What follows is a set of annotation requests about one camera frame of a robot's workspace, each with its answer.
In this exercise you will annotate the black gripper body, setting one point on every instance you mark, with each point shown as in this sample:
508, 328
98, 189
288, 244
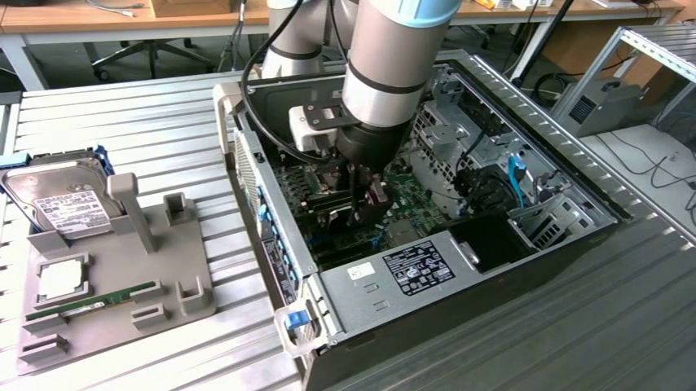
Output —
372, 142

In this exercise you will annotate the green graphics card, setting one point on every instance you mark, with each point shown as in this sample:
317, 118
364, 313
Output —
372, 216

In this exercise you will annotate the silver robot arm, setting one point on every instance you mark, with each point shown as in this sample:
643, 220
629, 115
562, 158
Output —
381, 81

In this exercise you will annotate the CPU socket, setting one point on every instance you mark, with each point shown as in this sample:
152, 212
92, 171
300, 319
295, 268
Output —
327, 179

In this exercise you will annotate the installed RAM stick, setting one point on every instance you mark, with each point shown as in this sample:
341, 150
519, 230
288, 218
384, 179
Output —
327, 202

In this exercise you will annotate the green motherboard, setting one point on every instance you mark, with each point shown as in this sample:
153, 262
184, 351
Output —
413, 191

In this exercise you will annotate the silver disk bay cage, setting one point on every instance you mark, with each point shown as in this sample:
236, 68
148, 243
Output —
452, 138

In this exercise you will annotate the silver power supply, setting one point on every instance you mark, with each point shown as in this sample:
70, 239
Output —
367, 293

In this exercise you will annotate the black office chair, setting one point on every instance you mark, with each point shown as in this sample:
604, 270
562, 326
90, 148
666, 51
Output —
150, 53
479, 30

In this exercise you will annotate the blue case release latch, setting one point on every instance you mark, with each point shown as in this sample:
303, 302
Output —
296, 319

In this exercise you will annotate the perforated silver disk bay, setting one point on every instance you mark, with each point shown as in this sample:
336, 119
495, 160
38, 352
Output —
566, 220

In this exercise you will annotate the open black PC case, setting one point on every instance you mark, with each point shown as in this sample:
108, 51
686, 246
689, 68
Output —
490, 317

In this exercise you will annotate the black stand pole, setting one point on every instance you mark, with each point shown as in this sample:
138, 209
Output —
544, 36

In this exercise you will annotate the grey metal equipment box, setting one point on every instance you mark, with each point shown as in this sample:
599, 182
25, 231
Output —
604, 110

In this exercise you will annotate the blue disk caddy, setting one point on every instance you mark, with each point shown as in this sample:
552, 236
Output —
104, 159

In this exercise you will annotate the brown cardboard box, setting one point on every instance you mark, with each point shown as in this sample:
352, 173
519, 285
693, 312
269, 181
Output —
190, 8

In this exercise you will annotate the grey parts rack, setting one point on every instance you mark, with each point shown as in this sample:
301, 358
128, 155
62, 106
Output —
109, 293

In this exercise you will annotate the silver hard disk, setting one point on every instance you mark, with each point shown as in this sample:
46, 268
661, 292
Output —
61, 195

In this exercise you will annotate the loose green RAM stick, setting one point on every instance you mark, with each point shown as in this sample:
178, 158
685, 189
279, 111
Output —
93, 303

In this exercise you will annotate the silver CPU chip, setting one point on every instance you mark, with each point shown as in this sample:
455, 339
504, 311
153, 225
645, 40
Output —
62, 281

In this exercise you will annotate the wooden top office desk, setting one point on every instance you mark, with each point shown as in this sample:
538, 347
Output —
82, 20

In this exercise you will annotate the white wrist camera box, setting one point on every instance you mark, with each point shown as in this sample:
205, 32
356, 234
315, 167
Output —
308, 134

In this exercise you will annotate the aluminium frame shelf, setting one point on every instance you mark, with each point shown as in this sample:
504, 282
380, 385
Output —
653, 45

